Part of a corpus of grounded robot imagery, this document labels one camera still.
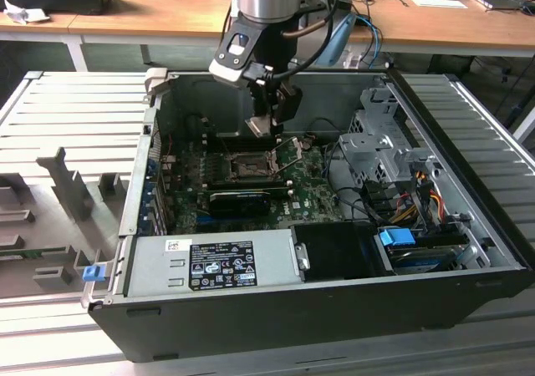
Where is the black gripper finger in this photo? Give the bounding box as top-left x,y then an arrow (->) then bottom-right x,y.
271,83 -> 304,139
249,83 -> 273,121

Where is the silver square CPU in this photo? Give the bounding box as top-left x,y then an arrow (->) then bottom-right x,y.
245,114 -> 275,138

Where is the metal socket cover frame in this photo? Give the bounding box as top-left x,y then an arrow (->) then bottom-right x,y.
270,135 -> 303,173

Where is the black RAM slot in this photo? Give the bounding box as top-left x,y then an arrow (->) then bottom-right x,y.
208,177 -> 292,198
204,132 -> 278,152

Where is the CPU socket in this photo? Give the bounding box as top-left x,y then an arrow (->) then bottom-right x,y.
225,150 -> 285,183

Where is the blue expansion slot cover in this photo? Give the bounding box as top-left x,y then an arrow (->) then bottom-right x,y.
140,158 -> 168,235

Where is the pale blue teach pendant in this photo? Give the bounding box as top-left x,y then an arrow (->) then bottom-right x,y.
312,13 -> 359,68

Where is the green motherboard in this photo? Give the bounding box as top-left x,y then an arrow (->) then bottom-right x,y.
160,133 -> 348,235

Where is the silver metal drive cage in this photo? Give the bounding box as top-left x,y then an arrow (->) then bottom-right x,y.
337,86 -> 445,194

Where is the black graphics card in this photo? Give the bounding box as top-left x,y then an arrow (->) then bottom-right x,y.
207,189 -> 272,221

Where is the grey case release latch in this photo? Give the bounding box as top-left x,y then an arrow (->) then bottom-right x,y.
143,68 -> 169,96

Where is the black plastic fan shroud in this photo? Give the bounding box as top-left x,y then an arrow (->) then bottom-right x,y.
290,221 -> 395,284

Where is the white paper sheet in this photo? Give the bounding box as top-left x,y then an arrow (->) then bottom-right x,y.
410,0 -> 472,10

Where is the blue disk carrier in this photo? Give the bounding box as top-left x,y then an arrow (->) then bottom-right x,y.
378,227 -> 415,252

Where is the grey power supply unit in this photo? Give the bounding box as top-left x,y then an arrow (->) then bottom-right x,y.
123,229 -> 303,298

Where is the grey parts rack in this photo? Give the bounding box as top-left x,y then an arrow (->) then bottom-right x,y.
0,145 -> 129,298

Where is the black open PC case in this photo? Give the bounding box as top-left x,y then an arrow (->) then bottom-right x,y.
81,69 -> 535,364

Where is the dark tablet device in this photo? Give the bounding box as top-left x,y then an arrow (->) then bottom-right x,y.
471,0 -> 530,12

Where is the small blue plastic latch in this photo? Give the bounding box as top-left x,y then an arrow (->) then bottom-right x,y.
83,265 -> 105,284

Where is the crumpled white paper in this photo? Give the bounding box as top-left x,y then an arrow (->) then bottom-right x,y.
3,0 -> 52,24

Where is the green RAM stick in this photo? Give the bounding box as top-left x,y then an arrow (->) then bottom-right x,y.
0,246 -> 69,261

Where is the black looped cable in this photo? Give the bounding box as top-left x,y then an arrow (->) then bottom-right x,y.
308,118 -> 349,144

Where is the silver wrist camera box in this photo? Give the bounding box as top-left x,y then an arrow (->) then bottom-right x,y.
207,28 -> 269,89

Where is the blue cable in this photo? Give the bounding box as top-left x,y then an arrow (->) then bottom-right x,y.
354,14 -> 385,67

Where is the thin red wire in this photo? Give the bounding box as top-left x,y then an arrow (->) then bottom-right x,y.
160,135 -> 179,162

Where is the wooden desk white frame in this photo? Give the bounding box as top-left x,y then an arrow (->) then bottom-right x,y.
0,0 -> 116,72
66,0 -> 535,66

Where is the yellow red wire bundle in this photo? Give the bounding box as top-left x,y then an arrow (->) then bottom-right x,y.
392,170 -> 445,226

